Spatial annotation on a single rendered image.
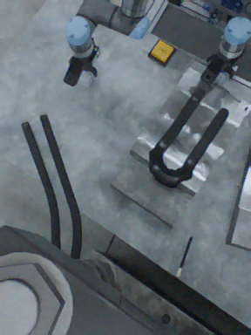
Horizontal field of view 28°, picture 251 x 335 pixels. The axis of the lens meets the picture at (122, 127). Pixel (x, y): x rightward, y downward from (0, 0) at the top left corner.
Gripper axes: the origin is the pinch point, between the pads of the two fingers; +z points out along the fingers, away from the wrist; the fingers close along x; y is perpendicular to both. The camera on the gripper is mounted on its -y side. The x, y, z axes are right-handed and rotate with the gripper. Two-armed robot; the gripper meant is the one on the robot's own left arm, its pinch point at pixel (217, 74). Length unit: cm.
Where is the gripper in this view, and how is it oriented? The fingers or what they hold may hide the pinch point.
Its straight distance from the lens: 186.1
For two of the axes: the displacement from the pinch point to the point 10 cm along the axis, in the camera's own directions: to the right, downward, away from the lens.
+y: 6.5, -7.4, 1.8
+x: -7.6, -6.2, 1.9
